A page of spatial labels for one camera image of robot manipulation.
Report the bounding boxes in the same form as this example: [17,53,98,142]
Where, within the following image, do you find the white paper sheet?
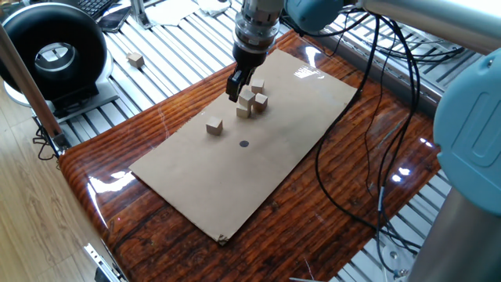
[145,0,201,27]

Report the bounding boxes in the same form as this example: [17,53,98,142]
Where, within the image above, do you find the tangled black cables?
[31,124,60,162]

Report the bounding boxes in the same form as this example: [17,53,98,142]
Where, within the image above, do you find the silver rail bracket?
[82,242,130,282]

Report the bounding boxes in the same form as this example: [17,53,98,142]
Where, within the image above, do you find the aluminium upright bracket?
[128,0,154,31]

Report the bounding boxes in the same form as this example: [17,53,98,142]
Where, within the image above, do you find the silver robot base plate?
[381,244,416,282]

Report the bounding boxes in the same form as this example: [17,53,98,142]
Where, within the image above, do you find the brown cardboard sheet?
[128,49,359,247]

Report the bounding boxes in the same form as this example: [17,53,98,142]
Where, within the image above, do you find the black cables behind rail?
[344,15,467,66]

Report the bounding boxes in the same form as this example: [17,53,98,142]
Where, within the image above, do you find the white crumpled cloth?
[197,0,232,17]

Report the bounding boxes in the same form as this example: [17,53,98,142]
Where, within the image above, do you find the black ring-shaped device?
[0,2,121,123]

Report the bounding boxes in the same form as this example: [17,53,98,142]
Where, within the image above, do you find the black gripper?
[225,42,269,103]

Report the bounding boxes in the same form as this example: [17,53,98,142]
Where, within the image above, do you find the brown frame post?
[0,23,72,152]

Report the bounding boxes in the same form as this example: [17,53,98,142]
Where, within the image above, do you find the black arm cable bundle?
[312,11,467,275]

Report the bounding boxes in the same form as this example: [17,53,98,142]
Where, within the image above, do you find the black phone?
[96,5,133,34]

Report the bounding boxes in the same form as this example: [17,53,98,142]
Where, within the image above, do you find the black keyboard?
[69,0,121,20]

